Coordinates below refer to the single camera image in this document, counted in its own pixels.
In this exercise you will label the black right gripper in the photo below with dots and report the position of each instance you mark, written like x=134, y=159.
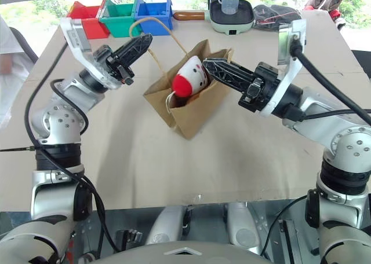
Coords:
x=265, y=81

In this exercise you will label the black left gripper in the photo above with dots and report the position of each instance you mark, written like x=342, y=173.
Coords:
x=101, y=55

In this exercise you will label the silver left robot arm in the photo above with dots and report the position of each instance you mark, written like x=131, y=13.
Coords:
x=58, y=122

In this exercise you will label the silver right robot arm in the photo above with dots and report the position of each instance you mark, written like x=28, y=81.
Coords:
x=347, y=139

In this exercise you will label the white and red plush toy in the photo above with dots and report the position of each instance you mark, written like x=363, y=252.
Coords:
x=185, y=81

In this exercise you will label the brown paper bag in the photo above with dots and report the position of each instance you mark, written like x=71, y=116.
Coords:
x=191, y=116

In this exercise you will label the green plastic bin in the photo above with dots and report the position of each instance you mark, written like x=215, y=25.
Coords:
x=121, y=26

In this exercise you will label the blue plastic bin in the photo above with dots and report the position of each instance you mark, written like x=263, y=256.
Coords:
x=153, y=15

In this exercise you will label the pale green electric skillet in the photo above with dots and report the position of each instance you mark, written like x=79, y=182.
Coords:
x=232, y=23

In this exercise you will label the red plastic bin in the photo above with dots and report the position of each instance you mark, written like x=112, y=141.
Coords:
x=92, y=26

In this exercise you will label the black cloth bundle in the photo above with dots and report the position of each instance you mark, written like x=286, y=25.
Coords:
x=266, y=15

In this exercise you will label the clear plastic measuring cup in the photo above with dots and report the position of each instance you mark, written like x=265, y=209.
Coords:
x=230, y=0

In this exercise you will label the beige table cloth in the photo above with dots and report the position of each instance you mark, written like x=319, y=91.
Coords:
x=145, y=165

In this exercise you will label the person in white clothes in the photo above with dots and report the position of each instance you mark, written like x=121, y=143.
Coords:
x=11, y=44

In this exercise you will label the red and white object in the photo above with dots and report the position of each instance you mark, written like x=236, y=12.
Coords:
x=337, y=18

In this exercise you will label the thin black rod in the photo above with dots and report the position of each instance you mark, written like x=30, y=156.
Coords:
x=14, y=149

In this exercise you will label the silver robot leg shell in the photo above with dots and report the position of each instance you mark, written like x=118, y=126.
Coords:
x=165, y=226
x=243, y=226

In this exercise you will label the black metal clip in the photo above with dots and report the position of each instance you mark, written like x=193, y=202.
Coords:
x=129, y=239

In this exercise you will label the silver robot torso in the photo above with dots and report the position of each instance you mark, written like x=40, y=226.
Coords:
x=188, y=258

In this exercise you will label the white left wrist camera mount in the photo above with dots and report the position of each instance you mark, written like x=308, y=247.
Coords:
x=75, y=35

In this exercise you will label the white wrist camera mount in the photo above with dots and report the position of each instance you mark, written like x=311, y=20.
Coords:
x=294, y=70
x=75, y=35

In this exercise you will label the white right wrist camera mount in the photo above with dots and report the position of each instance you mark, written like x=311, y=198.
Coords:
x=294, y=70

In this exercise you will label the metal table frame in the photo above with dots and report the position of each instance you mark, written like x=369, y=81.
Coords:
x=290, y=241

